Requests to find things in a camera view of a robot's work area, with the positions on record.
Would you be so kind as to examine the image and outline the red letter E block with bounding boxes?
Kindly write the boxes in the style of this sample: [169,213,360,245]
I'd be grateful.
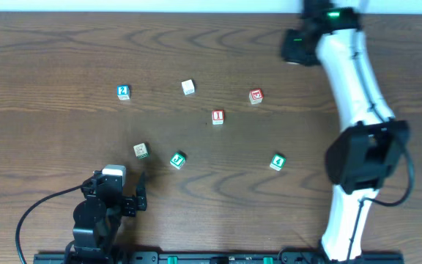
[248,88,264,105]

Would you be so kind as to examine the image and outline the blue number 2 block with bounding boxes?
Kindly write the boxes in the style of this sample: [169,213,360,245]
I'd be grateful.
[117,85,130,100]

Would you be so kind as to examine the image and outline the red letter I block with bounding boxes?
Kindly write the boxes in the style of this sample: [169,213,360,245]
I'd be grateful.
[212,110,224,125]

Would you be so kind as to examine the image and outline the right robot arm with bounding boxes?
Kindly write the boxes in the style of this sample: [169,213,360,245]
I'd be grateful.
[281,0,415,263]

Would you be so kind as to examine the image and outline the green letter R butterfly block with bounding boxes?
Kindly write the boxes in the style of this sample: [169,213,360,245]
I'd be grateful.
[133,143,149,159]

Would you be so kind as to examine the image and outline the blue letter P block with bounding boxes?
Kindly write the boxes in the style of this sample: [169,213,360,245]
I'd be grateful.
[181,79,196,95]

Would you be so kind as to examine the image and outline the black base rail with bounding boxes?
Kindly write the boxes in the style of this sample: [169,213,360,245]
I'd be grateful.
[33,252,404,264]

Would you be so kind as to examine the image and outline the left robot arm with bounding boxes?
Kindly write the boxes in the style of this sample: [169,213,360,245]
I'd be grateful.
[63,171,147,263]

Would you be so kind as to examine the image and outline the green letter J block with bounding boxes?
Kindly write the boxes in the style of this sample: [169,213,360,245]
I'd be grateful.
[170,153,186,169]

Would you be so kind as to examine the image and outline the green number 4 block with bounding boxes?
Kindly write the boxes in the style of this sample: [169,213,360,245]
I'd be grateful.
[270,154,286,172]

